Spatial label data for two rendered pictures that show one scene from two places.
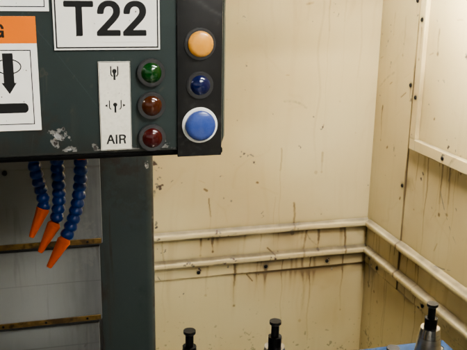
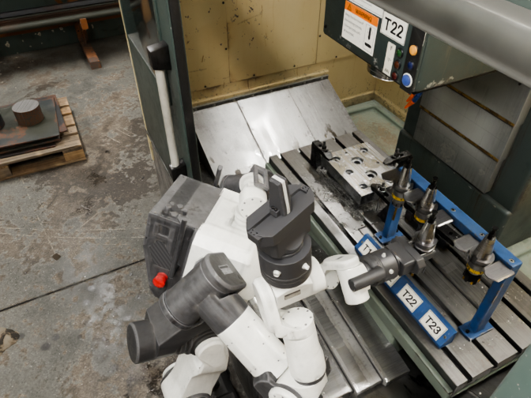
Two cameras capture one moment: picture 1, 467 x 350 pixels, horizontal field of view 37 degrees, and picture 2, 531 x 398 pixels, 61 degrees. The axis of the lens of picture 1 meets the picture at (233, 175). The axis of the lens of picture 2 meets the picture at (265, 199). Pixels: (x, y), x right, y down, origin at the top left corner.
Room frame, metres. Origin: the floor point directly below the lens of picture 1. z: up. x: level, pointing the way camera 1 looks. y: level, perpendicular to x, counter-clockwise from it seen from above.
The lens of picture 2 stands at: (0.12, -0.94, 2.15)
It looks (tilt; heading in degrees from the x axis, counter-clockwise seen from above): 42 degrees down; 79
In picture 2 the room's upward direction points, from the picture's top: straight up
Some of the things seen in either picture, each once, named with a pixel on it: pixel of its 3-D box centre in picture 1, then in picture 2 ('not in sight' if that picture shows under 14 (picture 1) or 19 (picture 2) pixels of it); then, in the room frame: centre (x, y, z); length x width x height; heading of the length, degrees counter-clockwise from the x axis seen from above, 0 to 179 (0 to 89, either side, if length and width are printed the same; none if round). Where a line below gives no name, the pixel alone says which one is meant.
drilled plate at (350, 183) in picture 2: not in sight; (363, 171); (0.80, 0.43, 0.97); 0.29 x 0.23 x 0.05; 105
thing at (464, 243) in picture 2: not in sight; (465, 243); (0.83, -0.21, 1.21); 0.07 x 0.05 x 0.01; 15
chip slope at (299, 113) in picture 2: not in sight; (288, 140); (0.63, 1.01, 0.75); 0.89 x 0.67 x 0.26; 15
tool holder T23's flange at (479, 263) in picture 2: not in sight; (480, 257); (0.85, -0.27, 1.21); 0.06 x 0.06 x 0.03
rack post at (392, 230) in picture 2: not in sight; (395, 207); (0.80, 0.12, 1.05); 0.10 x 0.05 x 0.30; 15
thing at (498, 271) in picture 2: not in sight; (496, 272); (0.86, -0.32, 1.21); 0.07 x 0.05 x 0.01; 15
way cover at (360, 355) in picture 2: not in sight; (303, 290); (0.47, 0.08, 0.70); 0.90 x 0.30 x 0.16; 105
